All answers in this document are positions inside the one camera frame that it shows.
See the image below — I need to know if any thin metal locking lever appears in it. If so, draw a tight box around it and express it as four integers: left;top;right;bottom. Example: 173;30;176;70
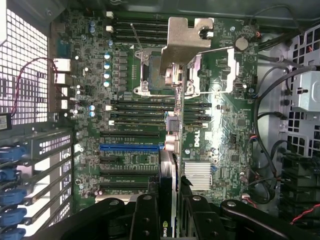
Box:
129;22;145;55

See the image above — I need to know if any green motherboard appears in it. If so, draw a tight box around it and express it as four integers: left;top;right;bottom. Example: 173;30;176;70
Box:
72;9;261;209

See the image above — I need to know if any red black twisted wire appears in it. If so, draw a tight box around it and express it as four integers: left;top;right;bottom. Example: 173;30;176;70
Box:
10;57;76;116

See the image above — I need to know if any short black expansion slot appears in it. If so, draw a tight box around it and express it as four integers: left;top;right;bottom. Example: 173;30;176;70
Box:
100;156;119;165

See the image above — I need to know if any round coin battery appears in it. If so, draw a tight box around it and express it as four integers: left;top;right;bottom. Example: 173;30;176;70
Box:
233;35;250;52

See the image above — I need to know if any black open PC case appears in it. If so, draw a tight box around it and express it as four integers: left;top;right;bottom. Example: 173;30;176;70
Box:
0;0;320;240

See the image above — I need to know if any metal CPU socket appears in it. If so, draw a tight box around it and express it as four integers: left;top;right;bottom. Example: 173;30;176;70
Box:
133;47;204;98

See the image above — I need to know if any silver finned chipset heatsink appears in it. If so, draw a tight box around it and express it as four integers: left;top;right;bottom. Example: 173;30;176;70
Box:
184;160;214;191

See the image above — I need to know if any silver perforated drive cage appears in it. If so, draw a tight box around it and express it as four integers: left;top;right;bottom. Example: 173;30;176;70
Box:
281;23;320;156

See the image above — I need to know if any white expansion slot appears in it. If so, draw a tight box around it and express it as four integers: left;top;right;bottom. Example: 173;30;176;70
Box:
95;194;131;204

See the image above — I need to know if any blue expansion slot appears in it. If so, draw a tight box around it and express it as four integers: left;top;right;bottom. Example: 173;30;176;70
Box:
99;143;161;152

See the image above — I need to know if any black cable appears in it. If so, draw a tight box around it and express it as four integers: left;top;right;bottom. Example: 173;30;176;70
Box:
253;65;320;181

